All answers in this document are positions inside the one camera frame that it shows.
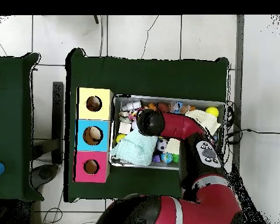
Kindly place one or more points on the mint green waffle cloth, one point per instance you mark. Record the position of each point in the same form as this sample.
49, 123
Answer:
135, 149

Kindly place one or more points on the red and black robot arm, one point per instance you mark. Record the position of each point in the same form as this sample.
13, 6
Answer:
212, 210

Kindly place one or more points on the wooden box with three holes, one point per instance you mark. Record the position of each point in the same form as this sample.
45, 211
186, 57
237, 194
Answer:
102, 112

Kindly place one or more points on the plain wooden block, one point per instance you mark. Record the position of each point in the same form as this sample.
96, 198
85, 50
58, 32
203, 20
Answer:
125, 127

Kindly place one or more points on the yellow plastic ball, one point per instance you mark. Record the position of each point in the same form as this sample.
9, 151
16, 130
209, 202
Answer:
120, 138
212, 111

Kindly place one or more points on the brown toy basketball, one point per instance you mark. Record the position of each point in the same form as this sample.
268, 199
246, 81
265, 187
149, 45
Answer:
163, 107

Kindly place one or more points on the black and white soccer ball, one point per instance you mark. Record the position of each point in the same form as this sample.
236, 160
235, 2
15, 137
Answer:
162, 144

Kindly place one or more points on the blue globe ball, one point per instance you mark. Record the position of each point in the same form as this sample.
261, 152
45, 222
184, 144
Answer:
166, 158

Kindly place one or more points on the dark green table cloth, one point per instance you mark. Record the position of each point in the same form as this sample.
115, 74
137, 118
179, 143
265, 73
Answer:
9, 116
154, 74

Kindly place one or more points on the cream waffle cloth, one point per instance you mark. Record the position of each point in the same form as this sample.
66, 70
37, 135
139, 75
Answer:
205, 119

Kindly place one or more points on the black upright panel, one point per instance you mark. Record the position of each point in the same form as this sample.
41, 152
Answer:
57, 105

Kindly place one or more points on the dark grey floor base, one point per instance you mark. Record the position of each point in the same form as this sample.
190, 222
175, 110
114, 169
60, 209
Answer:
45, 173

